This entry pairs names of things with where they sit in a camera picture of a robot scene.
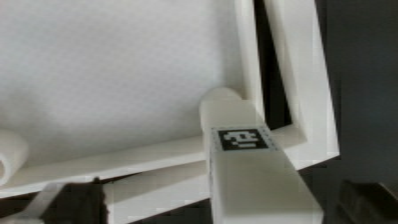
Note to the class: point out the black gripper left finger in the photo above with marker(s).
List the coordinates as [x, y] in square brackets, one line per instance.
[76, 207]

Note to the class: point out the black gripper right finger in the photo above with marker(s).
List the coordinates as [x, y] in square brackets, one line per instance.
[366, 204]

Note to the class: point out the white desk leg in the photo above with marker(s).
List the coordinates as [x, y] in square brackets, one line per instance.
[257, 192]

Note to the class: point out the white desk top tray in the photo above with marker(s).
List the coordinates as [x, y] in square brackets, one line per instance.
[108, 64]

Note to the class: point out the white L-shaped fence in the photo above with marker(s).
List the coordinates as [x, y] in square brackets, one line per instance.
[170, 183]

